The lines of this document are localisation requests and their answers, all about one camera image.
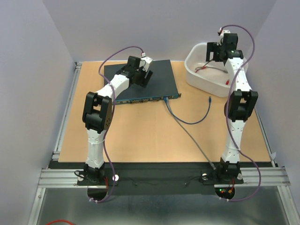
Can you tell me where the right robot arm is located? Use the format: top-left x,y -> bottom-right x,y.
206,30 -> 258,183

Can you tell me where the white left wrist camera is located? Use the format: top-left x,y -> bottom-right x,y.
139,56 -> 153,72

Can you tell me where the dark blue network switch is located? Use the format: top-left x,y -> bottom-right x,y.
116,60 -> 181,105

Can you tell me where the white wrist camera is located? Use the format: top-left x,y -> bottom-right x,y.
139,56 -> 153,72
217,28 -> 224,45

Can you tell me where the red wire on floor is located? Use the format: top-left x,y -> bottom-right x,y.
45,219 -> 75,225

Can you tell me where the aluminium frame rail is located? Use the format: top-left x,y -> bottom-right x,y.
38,169 -> 78,188

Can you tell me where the blue ethernet patch cable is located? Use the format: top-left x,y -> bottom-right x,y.
164,95 -> 213,125

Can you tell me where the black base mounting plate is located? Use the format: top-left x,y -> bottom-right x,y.
75,162 -> 244,198

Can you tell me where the red ethernet patch cable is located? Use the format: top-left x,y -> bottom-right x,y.
200,67 -> 230,85

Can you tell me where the white plastic tub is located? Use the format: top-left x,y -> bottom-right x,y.
184,43 -> 249,98

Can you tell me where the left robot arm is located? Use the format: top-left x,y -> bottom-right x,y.
81,53 -> 153,185

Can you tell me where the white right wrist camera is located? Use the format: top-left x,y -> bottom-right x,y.
217,28 -> 224,45

